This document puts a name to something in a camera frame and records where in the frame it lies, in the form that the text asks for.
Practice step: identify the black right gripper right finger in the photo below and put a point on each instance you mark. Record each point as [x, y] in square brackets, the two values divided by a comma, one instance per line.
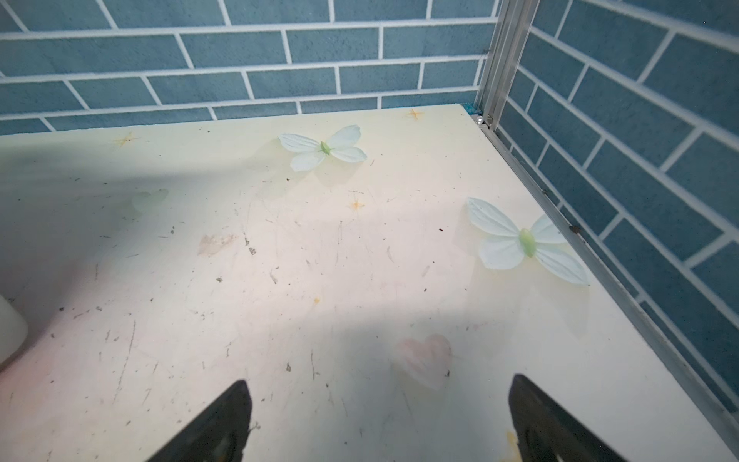
[548, 432]

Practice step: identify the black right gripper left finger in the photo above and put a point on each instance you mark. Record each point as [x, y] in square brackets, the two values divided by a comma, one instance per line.
[218, 433]

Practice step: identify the white plastic laundry basket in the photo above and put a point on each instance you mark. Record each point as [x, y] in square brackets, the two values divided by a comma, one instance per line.
[13, 331]

